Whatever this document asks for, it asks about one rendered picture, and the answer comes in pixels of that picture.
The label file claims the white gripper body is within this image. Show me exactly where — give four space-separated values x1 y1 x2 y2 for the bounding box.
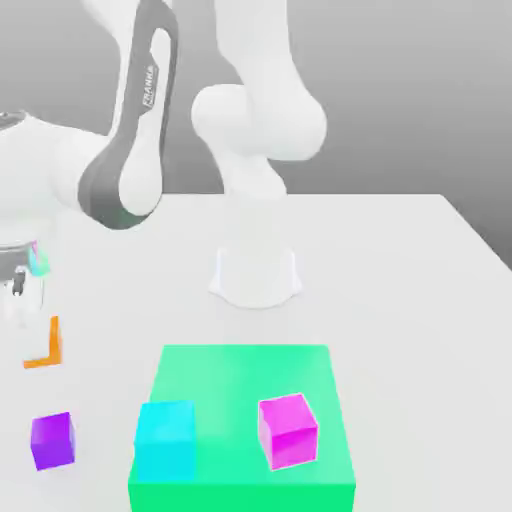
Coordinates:
0 274 45 330

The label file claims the small purple cube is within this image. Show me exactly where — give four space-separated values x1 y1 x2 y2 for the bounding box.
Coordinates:
30 411 77 472

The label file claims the small cyan cube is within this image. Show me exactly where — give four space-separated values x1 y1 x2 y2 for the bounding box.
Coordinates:
133 399 198 484

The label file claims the small magenta cube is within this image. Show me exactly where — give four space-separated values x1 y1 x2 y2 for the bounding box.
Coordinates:
257 392 320 472

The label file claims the large green box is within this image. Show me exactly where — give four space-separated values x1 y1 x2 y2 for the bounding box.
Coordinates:
127 344 358 512

